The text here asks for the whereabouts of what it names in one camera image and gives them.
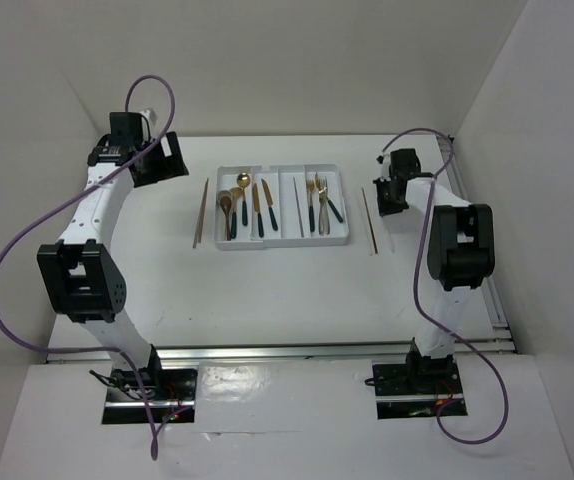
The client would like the brown chopstick pair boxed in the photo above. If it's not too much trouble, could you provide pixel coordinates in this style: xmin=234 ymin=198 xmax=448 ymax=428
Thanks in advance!
xmin=192 ymin=179 xmax=209 ymax=249

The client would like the gold knife green handle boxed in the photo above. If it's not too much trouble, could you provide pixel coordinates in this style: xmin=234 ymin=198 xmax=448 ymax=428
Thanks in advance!
xmin=252 ymin=182 xmax=265 ymax=238
xmin=261 ymin=178 xmax=279 ymax=232

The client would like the aluminium rail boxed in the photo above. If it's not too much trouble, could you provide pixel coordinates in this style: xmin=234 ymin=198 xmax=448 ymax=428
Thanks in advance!
xmin=46 ymin=338 xmax=516 ymax=363

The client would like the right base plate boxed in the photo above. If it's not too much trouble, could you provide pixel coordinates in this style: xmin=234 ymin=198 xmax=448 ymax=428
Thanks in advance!
xmin=364 ymin=364 xmax=468 ymax=420

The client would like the metal chopstick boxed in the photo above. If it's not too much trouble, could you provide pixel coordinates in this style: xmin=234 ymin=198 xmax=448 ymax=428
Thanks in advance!
xmin=292 ymin=177 xmax=305 ymax=238

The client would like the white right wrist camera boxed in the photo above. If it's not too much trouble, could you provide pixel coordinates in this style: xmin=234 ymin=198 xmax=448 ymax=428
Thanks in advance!
xmin=376 ymin=152 xmax=391 ymax=178

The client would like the white cutlery tray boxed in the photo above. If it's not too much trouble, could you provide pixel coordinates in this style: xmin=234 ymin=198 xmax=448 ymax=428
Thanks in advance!
xmin=214 ymin=164 xmax=350 ymax=251

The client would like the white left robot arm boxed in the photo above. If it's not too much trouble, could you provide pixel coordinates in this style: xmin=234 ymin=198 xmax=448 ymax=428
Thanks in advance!
xmin=37 ymin=109 xmax=188 ymax=400

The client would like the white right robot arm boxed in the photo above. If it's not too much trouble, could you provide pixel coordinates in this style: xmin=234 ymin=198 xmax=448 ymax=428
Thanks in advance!
xmin=374 ymin=148 xmax=495 ymax=395

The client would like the gold fork green handle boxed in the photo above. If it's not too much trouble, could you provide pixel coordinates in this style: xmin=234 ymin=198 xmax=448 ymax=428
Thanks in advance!
xmin=306 ymin=179 xmax=316 ymax=233
xmin=315 ymin=174 xmax=344 ymax=223

